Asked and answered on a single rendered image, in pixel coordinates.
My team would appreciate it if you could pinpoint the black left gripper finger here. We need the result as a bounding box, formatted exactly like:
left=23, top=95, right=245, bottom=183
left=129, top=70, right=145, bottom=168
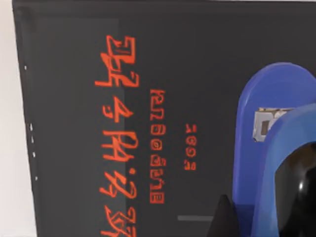
left=206, top=194, right=237, bottom=237

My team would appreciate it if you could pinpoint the black book with red lettering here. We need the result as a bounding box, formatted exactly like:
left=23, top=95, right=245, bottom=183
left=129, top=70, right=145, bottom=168
left=11, top=0, right=316, bottom=237

